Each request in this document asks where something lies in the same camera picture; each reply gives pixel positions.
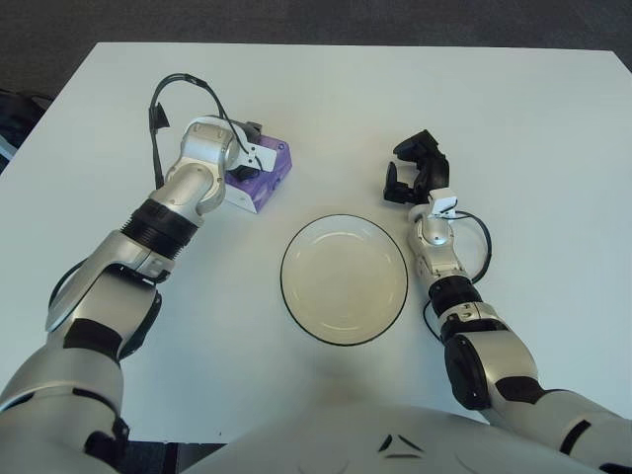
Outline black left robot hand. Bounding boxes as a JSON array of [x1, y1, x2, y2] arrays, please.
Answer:
[[230, 119, 264, 183]]

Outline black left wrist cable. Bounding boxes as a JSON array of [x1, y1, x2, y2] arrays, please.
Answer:
[[147, 73, 259, 188]]

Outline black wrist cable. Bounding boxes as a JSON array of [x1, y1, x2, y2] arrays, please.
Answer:
[[147, 73, 259, 188], [451, 210, 494, 282]]

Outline black bag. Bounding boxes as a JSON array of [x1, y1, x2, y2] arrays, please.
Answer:
[[0, 89, 53, 164]]

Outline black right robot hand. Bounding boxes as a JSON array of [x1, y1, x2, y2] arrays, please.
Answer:
[[382, 129, 451, 203]]

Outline white plate with black rim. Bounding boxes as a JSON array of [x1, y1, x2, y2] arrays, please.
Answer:
[[279, 213, 410, 346]]

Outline purple tissue paper pack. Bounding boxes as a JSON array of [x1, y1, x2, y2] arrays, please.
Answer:
[[226, 132, 293, 215]]

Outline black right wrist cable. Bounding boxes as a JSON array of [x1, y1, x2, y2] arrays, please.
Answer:
[[451, 210, 494, 282]]

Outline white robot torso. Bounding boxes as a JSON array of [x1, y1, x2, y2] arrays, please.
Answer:
[[182, 400, 632, 474]]

